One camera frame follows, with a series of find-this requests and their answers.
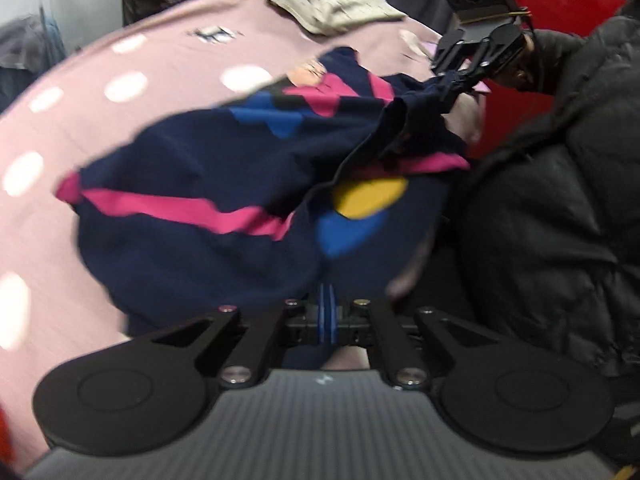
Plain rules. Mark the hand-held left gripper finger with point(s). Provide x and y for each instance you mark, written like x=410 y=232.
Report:
x=330 y=317
x=320 y=317

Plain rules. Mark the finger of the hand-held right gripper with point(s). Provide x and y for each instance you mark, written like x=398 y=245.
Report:
x=465 y=80
x=442 y=52

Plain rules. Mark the navy garment with pink stripes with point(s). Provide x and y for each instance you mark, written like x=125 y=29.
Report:
x=200 y=170

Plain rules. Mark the person's right forearm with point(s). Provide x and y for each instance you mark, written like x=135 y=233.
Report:
x=585 y=50

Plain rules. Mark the beige patterned cloth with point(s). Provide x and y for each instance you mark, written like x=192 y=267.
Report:
x=330 y=2

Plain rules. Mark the person's black puffer jacket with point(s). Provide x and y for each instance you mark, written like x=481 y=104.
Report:
x=545 y=240

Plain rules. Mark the pink polka dot bedsheet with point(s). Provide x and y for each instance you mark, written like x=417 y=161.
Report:
x=75 y=125

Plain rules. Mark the grey blue draped cloth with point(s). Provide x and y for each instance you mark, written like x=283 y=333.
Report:
x=27 y=55

